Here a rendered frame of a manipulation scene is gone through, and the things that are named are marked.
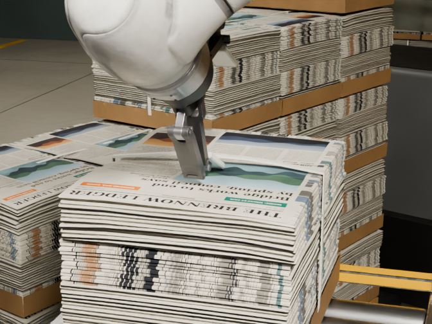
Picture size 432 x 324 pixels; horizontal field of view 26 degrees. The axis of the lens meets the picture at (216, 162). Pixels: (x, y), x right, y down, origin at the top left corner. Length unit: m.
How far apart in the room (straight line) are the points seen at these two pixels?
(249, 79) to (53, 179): 0.59
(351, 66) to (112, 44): 1.86
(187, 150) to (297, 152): 0.26
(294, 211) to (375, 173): 1.82
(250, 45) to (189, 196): 1.17
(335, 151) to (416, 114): 1.98
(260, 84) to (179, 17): 1.43
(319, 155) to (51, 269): 0.73
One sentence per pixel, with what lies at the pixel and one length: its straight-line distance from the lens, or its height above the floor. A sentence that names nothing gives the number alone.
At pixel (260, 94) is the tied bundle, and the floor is 0.91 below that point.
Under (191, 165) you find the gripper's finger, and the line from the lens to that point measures 1.10.
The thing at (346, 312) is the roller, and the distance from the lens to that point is 1.38.
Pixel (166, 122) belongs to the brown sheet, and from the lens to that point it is 2.22.
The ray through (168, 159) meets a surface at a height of 1.03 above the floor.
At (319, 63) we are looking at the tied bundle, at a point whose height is 0.95.
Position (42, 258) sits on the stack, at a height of 0.71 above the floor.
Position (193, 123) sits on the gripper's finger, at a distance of 1.09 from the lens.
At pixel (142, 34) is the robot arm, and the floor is 1.25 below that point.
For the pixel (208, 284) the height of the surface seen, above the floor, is 0.94.
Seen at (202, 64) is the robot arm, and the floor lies 1.20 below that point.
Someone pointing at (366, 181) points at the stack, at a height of 0.55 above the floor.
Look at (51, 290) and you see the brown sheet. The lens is 1.85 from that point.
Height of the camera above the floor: 1.37
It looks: 16 degrees down
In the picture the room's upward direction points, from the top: straight up
